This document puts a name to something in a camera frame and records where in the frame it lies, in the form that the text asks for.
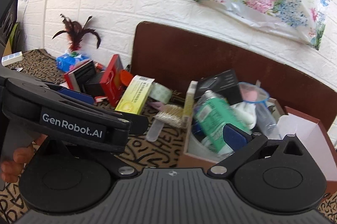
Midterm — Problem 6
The yellow green medicine box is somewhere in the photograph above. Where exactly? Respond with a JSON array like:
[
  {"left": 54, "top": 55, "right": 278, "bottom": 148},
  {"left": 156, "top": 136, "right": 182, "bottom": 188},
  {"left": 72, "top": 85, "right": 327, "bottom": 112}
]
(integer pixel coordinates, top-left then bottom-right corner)
[{"left": 115, "top": 75, "right": 155, "bottom": 115}]

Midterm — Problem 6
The small black box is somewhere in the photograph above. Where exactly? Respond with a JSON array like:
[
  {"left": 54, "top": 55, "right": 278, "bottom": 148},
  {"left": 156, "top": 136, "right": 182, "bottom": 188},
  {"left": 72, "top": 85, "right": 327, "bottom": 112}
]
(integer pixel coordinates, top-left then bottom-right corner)
[{"left": 194, "top": 69, "right": 243, "bottom": 105}]

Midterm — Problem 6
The person's left hand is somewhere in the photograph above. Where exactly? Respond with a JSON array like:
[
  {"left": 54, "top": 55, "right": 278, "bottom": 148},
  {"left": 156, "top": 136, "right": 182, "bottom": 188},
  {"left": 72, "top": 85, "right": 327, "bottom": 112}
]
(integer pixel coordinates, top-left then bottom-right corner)
[{"left": 1, "top": 134, "right": 47, "bottom": 183}]

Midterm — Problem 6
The letter patterned brown cloth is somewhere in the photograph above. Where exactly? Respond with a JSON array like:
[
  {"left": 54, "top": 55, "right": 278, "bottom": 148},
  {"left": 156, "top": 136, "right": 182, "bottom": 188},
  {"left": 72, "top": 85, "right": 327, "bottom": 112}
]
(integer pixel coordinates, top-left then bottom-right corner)
[{"left": 0, "top": 48, "right": 337, "bottom": 224}]

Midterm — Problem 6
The white bristle brush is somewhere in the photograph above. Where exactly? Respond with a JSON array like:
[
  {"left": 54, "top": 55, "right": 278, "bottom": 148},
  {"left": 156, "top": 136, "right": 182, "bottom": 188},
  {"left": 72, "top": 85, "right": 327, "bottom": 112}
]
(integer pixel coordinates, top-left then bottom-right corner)
[{"left": 146, "top": 104, "right": 184, "bottom": 142}]

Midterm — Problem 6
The green label plastic bottle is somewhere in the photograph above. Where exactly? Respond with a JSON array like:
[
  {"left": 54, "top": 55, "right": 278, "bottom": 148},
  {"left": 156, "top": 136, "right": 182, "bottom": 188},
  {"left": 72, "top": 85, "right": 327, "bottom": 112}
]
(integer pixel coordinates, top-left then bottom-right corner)
[{"left": 194, "top": 90, "right": 251, "bottom": 155}]

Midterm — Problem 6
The red flat box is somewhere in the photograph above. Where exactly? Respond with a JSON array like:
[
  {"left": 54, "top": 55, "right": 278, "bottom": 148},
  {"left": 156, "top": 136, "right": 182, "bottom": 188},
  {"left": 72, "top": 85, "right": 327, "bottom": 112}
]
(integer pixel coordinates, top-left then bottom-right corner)
[{"left": 100, "top": 54, "right": 124, "bottom": 107}]

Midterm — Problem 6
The brown open cardboard box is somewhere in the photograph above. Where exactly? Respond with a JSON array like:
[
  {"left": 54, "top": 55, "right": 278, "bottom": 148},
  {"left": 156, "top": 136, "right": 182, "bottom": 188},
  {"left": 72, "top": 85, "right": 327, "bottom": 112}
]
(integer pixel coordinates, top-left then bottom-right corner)
[{"left": 177, "top": 96, "right": 288, "bottom": 172}]

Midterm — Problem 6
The narrow yellow box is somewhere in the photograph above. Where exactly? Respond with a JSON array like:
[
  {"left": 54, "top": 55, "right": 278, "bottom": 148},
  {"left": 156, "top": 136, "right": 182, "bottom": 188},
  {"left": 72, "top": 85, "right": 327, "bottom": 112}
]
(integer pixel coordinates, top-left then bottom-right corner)
[{"left": 182, "top": 81, "right": 198, "bottom": 125}]

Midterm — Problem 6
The clear bag blue rim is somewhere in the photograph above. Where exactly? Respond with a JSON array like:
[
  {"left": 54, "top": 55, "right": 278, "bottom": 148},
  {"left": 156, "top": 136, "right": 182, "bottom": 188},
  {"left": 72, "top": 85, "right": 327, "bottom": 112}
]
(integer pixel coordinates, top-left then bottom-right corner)
[{"left": 239, "top": 82, "right": 279, "bottom": 139}]

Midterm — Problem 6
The red lid box white inside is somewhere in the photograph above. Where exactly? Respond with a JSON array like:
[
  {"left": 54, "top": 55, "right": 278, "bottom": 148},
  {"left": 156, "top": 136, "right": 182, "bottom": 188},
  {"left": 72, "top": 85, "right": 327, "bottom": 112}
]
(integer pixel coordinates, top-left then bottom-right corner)
[{"left": 277, "top": 107, "right": 336, "bottom": 200}]

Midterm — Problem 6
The black red book box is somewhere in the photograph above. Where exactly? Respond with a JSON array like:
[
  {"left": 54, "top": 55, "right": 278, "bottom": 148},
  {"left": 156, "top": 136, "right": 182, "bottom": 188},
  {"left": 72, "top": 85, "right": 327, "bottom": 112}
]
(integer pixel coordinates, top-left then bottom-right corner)
[{"left": 64, "top": 59, "right": 96, "bottom": 93}]

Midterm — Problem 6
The dark brown wooden headboard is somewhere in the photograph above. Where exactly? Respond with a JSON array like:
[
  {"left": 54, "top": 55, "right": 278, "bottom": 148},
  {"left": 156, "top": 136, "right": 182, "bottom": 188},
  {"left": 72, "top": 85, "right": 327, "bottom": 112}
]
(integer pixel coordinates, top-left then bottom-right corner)
[{"left": 131, "top": 22, "right": 336, "bottom": 129}]

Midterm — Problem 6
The blue tissue pack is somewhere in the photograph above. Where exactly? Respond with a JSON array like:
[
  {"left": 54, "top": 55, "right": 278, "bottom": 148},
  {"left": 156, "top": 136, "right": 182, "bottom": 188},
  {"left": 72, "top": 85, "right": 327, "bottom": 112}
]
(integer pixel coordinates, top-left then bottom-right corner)
[{"left": 56, "top": 51, "right": 89, "bottom": 72}]

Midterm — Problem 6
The dark red feather toy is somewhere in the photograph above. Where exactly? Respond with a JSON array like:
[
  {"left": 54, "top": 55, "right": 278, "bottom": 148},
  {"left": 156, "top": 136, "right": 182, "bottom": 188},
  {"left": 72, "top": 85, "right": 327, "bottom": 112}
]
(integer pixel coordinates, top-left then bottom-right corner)
[{"left": 52, "top": 14, "right": 101, "bottom": 52}]

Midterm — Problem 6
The white blue label box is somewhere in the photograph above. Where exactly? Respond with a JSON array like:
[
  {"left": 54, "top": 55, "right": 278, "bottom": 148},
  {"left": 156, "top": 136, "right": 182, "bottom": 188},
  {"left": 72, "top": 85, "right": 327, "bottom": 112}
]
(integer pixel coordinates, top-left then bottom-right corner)
[{"left": 1, "top": 51, "right": 23, "bottom": 66}]

